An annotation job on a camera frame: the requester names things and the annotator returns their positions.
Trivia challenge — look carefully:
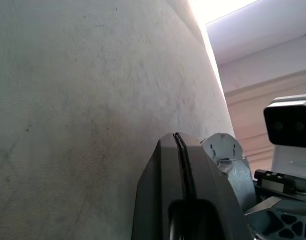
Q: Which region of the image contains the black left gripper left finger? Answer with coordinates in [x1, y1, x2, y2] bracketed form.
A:
[131, 133, 191, 240]

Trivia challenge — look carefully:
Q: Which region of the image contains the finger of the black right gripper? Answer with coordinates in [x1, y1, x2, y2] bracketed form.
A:
[244, 196, 306, 240]

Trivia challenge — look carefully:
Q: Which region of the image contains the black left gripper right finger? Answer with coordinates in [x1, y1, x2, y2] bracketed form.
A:
[177, 133, 251, 240]

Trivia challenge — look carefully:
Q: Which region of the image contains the grey round cap plate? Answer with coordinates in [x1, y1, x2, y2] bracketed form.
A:
[197, 132, 246, 173]

